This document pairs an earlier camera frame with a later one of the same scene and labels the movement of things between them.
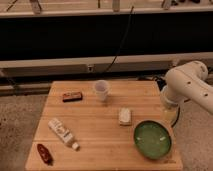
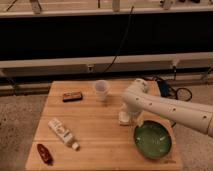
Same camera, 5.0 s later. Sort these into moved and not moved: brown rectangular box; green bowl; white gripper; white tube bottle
Moved: white gripper
Not moved: white tube bottle; brown rectangular box; green bowl
